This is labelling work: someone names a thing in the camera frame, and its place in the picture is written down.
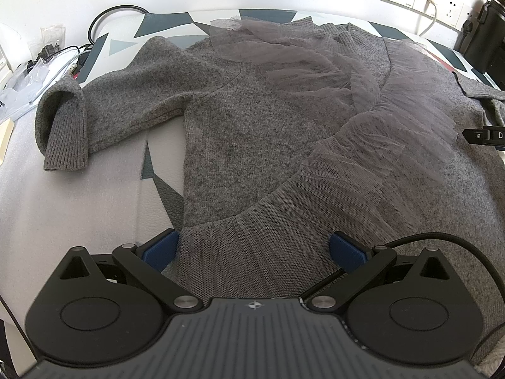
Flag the black plug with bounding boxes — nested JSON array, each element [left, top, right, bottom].
[[454, 20, 474, 50]]

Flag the white data wall plate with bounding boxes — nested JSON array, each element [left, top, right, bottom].
[[412, 0, 440, 18]]

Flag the clear plastic bags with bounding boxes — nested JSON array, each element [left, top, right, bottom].
[[0, 24, 93, 121]]

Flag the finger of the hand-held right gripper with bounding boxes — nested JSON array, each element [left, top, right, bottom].
[[461, 127, 488, 143]]

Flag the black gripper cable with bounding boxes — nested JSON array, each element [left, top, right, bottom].
[[379, 232, 505, 364]]

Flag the black cable loop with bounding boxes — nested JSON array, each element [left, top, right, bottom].
[[89, 5, 150, 44]]

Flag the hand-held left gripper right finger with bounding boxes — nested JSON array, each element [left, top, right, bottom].
[[304, 230, 454, 312]]

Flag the white power socket plate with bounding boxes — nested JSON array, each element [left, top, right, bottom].
[[434, 0, 464, 28], [460, 4, 480, 32]]

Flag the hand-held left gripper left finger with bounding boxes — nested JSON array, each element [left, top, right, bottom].
[[53, 228, 202, 312]]

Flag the beige flat object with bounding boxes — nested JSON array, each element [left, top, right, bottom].
[[0, 120, 16, 164]]

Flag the grey knit sweater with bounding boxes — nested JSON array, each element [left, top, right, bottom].
[[35, 11, 505, 368]]

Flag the white cable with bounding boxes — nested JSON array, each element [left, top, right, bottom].
[[418, 0, 438, 37]]

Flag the black bag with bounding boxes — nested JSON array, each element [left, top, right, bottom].
[[454, 0, 505, 83]]

